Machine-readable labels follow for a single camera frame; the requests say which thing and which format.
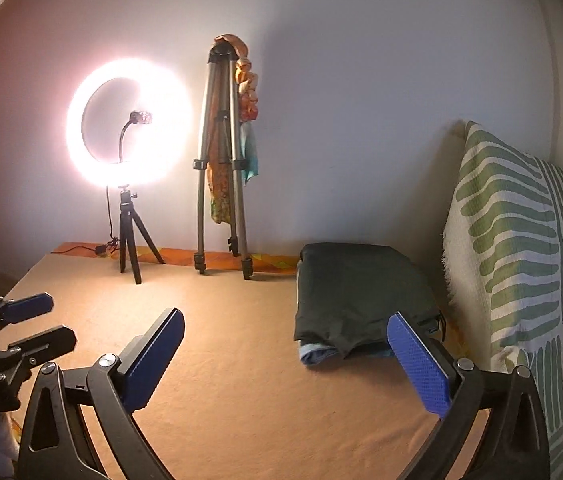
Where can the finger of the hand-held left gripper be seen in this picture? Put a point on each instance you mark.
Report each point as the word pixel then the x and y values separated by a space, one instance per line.
pixel 31 306
pixel 49 341

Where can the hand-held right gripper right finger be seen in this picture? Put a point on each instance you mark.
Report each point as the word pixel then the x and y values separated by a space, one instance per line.
pixel 419 360

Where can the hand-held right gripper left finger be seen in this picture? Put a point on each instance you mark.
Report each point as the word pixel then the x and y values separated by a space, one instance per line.
pixel 156 355

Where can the dark grey pants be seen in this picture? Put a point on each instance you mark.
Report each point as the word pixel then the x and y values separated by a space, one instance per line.
pixel 361 295

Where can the beige bed blanket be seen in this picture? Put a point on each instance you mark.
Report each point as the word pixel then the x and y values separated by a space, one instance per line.
pixel 241 360

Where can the orange patterned bed sheet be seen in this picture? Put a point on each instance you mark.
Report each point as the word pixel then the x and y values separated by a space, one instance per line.
pixel 176 255

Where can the light blue folded garment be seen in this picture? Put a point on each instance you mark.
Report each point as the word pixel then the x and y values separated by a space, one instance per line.
pixel 316 355

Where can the small black tripod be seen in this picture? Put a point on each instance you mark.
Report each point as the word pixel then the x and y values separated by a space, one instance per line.
pixel 128 230

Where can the green striped white pillow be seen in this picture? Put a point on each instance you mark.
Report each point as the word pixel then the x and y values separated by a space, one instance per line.
pixel 511 235

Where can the black gooseneck phone holder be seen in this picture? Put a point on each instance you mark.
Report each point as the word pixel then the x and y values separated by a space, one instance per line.
pixel 136 118

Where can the tall grey tripod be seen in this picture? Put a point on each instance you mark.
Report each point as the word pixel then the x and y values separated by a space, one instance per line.
pixel 206 125

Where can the colourful patterned scarf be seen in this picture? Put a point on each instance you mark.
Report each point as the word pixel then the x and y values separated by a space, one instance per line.
pixel 249 95

